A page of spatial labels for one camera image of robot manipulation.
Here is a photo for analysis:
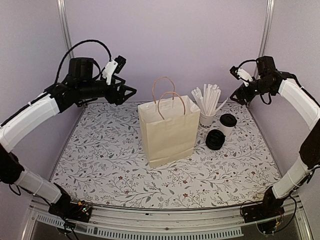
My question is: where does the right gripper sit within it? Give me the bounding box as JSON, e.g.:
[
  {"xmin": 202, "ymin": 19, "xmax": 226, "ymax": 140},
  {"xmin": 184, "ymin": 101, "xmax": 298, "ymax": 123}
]
[{"xmin": 229, "ymin": 77, "xmax": 273, "ymax": 105}]

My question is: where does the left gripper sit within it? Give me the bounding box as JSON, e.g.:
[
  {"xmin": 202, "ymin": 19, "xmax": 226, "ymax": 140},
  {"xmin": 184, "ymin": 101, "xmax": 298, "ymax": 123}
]
[{"xmin": 78, "ymin": 75, "xmax": 137, "ymax": 105}]

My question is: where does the stack of black lids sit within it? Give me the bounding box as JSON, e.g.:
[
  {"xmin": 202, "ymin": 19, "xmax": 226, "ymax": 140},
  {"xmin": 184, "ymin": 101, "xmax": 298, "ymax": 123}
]
[{"xmin": 205, "ymin": 129, "xmax": 226, "ymax": 151}]

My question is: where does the kraft paper bag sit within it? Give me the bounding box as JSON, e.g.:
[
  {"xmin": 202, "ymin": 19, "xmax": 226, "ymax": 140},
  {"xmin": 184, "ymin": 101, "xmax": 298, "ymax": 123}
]
[{"xmin": 137, "ymin": 81, "xmax": 201, "ymax": 168}]

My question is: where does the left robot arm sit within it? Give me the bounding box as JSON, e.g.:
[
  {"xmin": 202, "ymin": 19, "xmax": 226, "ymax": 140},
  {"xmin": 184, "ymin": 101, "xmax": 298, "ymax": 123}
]
[{"xmin": 0, "ymin": 55, "xmax": 137, "ymax": 217}]

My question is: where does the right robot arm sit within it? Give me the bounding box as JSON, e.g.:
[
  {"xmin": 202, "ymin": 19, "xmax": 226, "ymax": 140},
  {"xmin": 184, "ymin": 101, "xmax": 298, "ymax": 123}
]
[{"xmin": 229, "ymin": 55, "xmax": 320, "ymax": 218}]

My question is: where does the bundle of wrapped white straws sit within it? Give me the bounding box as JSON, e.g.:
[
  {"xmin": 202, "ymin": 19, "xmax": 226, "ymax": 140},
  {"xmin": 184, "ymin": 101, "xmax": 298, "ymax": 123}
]
[{"xmin": 191, "ymin": 84, "xmax": 228, "ymax": 116}]

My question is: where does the white cup holding straws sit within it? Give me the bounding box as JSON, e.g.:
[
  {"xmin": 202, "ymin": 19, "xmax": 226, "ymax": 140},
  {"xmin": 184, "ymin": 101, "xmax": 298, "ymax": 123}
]
[{"xmin": 199, "ymin": 112, "xmax": 215, "ymax": 129}]

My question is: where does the floral table mat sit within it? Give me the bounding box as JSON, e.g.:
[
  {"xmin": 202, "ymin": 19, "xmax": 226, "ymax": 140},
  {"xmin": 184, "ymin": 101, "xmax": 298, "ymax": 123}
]
[{"xmin": 51, "ymin": 102, "xmax": 281, "ymax": 209}]

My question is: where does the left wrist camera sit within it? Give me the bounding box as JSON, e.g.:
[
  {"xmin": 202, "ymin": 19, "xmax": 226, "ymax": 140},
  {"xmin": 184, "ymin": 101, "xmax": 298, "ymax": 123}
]
[{"xmin": 101, "ymin": 55, "xmax": 127, "ymax": 85}]

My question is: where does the right aluminium frame post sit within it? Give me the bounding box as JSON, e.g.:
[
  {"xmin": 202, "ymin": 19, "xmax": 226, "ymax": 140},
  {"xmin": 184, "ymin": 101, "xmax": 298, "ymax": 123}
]
[{"xmin": 246, "ymin": 0, "xmax": 275, "ymax": 108}]

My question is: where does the aluminium frame post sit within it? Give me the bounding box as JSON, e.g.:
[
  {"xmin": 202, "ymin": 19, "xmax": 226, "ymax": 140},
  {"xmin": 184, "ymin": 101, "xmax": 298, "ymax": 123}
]
[
  {"xmin": 246, "ymin": 0, "xmax": 275, "ymax": 108},
  {"xmin": 56, "ymin": 0, "xmax": 73, "ymax": 50}
]

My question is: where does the left aluminium frame post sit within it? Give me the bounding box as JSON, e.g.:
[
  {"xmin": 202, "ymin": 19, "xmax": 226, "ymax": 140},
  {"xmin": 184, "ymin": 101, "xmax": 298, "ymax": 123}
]
[{"xmin": 56, "ymin": 0, "xmax": 73, "ymax": 50}]

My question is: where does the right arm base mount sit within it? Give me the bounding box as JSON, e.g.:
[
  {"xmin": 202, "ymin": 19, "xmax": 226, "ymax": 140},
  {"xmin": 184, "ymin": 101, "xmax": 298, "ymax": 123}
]
[{"xmin": 239, "ymin": 189, "xmax": 286, "ymax": 235}]

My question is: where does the aluminium front rail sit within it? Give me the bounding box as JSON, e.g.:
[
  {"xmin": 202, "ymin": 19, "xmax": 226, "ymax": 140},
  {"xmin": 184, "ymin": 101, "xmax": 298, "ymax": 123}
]
[{"xmin": 21, "ymin": 194, "xmax": 315, "ymax": 240}]

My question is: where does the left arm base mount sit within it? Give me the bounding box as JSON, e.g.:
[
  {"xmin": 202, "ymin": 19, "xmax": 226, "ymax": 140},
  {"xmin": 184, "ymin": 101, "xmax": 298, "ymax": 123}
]
[{"xmin": 48, "ymin": 198, "xmax": 93, "ymax": 223}]

